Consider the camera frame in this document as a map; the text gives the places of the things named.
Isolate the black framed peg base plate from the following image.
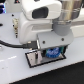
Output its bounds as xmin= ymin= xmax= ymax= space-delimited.
xmin=26 ymin=51 xmax=65 ymax=68

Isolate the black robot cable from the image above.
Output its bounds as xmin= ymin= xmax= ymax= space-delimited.
xmin=0 ymin=39 xmax=38 ymax=51

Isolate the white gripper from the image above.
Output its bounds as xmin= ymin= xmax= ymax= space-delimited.
xmin=37 ymin=31 xmax=72 ymax=61

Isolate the beige connector block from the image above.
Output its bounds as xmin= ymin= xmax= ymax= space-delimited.
xmin=12 ymin=18 xmax=19 ymax=38

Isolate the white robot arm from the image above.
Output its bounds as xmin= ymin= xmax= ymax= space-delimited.
xmin=18 ymin=0 xmax=83 ymax=61

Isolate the blue gear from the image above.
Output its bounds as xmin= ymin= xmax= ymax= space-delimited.
xmin=46 ymin=48 xmax=60 ymax=58

